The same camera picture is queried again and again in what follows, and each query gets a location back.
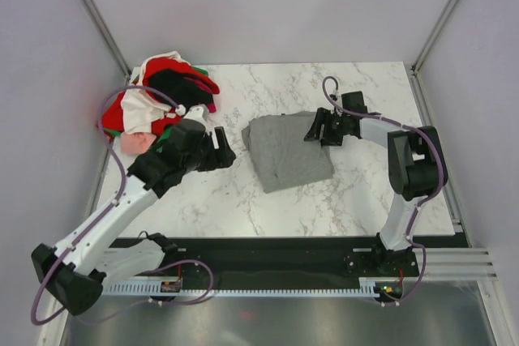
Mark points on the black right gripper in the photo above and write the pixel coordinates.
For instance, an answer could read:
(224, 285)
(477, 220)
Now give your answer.
(323, 117)

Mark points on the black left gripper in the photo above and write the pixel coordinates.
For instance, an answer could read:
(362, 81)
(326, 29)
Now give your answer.
(223, 157)

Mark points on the grey t shirt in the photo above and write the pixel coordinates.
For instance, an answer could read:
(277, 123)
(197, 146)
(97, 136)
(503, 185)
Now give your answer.
(280, 155)

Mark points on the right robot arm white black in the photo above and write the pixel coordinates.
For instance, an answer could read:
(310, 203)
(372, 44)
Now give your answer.
(416, 168)

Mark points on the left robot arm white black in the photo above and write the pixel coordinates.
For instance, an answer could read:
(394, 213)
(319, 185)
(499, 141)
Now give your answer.
(80, 267)

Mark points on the green t shirt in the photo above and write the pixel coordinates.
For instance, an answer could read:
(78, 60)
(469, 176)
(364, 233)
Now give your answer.
(198, 70)

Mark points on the black t shirt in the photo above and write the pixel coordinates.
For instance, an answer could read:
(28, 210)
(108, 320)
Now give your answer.
(186, 90)

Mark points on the pink t shirt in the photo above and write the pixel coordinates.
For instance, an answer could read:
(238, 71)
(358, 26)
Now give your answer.
(136, 143)

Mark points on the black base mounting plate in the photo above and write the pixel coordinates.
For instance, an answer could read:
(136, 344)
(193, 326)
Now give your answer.
(298, 260)

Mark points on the red t shirt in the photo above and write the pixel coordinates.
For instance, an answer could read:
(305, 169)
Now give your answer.
(162, 74)

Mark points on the white slotted cable duct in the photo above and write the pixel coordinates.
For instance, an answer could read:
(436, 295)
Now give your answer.
(155, 286)

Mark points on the aluminium extrusion rail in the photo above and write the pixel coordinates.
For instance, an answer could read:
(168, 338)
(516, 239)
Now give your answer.
(458, 264)

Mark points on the right aluminium frame post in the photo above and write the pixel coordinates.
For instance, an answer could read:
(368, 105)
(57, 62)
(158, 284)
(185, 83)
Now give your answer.
(434, 35)

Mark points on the aluminium frame post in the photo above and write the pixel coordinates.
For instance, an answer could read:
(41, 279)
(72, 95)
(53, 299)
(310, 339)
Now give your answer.
(434, 35)
(103, 30)

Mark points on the left aluminium frame post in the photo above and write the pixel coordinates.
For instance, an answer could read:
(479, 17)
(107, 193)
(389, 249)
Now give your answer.
(103, 30)

